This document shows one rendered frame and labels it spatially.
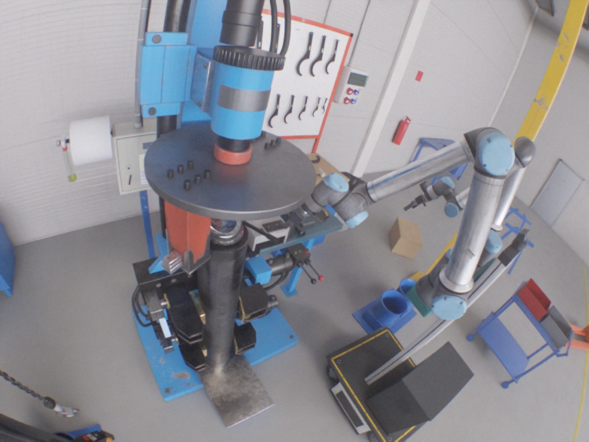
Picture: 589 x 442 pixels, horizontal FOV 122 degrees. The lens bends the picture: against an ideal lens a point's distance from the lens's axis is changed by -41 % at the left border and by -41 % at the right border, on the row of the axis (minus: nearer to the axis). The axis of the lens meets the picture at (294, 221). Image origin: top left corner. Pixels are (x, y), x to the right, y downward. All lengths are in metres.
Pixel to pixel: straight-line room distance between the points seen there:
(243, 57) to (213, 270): 0.80
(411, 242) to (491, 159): 3.01
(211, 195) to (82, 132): 1.09
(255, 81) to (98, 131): 1.09
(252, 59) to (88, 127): 1.15
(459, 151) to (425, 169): 0.15
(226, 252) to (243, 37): 0.74
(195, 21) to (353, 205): 0.92
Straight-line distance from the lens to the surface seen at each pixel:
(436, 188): 1.80
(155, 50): 1.00
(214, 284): 1.22
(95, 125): 1.67
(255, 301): 1.50
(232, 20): 0.86
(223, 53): 0.75
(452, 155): 1.03
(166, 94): 1.04
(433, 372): 1.96
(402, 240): 3.75
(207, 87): 0.91
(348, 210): 1.02
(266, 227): 1.59
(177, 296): 1.49
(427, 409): 1.84
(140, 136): 1.68
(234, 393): 2.16
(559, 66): 2.98
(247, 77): 0.75
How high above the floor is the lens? 2.25
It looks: 38 degrees down
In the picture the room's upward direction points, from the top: 18 degrees clockwise
